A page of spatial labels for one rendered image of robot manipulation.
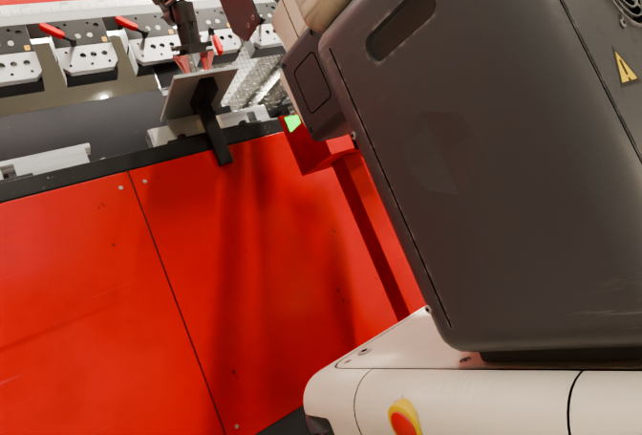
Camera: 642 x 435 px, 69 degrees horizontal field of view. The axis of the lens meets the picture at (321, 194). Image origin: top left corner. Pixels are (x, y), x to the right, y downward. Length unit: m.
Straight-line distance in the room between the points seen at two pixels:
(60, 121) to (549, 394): 1.86
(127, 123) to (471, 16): 1.75
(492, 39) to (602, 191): 0.14
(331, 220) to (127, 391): 0.69
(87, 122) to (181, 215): 0.87
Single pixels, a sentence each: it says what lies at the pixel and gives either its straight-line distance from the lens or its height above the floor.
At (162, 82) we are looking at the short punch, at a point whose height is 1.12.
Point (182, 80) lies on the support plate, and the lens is 1.28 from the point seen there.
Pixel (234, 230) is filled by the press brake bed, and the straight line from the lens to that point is 1.28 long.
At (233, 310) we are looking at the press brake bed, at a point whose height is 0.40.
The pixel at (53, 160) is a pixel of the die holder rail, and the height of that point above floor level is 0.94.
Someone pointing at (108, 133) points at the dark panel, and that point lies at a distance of 2.02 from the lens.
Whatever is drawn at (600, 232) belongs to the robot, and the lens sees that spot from 0.39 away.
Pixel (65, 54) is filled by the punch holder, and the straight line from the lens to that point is 1.54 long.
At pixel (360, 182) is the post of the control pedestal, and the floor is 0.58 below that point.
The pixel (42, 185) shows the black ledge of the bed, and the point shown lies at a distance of 1.27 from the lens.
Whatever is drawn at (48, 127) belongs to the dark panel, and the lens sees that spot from 2.03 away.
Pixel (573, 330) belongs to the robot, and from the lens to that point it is 0.44.
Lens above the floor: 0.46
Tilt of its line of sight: 6 degrees up
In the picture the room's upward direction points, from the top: 23 degrees counter-clockwise
